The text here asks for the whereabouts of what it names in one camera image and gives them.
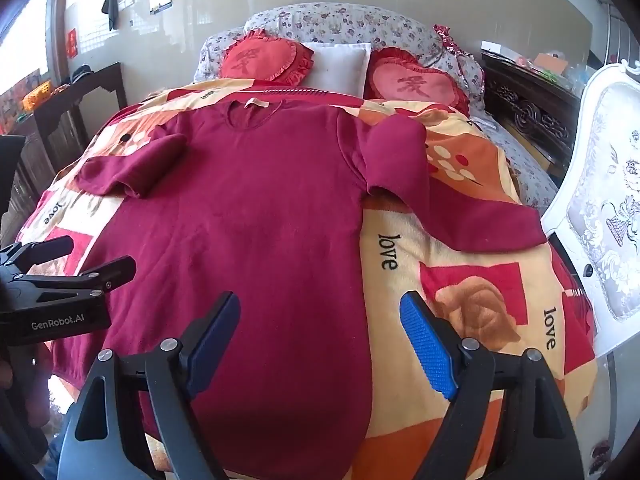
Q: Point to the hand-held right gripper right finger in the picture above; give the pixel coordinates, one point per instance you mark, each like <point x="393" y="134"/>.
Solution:
<point x="425" y="342"/>

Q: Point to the dark carved wooden table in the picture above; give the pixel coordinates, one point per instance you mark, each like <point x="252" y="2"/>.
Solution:
<point x="530" y="105"/>

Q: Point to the dark hat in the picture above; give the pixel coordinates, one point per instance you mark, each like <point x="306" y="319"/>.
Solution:
<point x="81" y="74"/>

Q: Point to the window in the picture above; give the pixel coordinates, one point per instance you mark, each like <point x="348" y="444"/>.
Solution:
<point x="30" y="35"/>

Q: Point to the maroon knit sweater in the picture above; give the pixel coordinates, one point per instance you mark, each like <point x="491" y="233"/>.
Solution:
<point x="250" y="210"/>

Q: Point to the red wall sticker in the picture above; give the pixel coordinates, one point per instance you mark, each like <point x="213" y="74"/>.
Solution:
<point x="72" y="42"/>

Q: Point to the dark wooden cabinet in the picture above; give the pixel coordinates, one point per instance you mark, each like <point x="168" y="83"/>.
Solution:
<point x="60" y="125"/>

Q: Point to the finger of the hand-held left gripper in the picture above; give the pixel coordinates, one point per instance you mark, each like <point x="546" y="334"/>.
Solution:
<point x="100" y="272"/>
<point x="40" y="249"/>

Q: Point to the printed orange yellow blanket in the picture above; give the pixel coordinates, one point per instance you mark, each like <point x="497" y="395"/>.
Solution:
<point x="475" y="300"/>

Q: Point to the orange plastic basket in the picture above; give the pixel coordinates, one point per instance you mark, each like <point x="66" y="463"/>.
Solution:
<point x="37" y="95"/>

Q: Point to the floral bed sheet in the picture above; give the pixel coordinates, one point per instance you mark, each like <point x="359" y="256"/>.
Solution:
<point x="525" y="175"/>

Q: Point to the red heart pillow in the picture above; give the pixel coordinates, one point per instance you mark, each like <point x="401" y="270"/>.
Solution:
<point x="410" y="82"/>
<point x="255" y="57"/>

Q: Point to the orange paper box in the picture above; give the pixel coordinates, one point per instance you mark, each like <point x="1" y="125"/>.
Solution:
<point x="552" y="64"/>

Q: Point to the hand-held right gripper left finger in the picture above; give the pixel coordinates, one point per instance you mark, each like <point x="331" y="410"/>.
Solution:
<point x="215" y="337"/>

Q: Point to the white ornate chair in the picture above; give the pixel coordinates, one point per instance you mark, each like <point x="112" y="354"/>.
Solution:
<point x="610" y="185"/>

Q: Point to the white pillow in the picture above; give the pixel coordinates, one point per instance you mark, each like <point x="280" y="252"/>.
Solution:
<point x="340" y="67"/>

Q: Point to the red patterned cloth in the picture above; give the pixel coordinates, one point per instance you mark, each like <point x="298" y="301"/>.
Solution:
<point x="445" y="35"/>

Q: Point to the metal bar rack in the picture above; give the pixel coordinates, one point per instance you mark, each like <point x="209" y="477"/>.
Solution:
<point x="620" y="35"/>

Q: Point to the dark hanging cloth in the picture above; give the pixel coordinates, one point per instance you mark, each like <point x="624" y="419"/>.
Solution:
<point x="111" y="5"/>

